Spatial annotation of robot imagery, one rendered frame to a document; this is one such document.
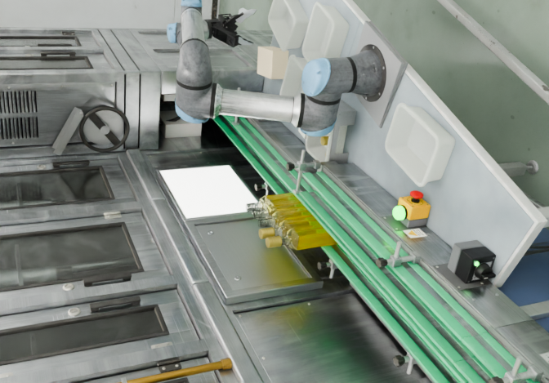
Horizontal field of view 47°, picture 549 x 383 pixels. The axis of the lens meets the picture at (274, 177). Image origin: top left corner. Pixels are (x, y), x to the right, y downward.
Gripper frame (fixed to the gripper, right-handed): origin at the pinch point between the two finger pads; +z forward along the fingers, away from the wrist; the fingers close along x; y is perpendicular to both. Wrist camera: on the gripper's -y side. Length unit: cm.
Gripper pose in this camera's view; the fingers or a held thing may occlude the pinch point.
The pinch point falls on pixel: (256, 28)
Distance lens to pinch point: 261.9
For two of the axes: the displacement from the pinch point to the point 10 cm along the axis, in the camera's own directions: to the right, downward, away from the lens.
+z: 9.3, -1.7, 3.3
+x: -0.9, 7.5, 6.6
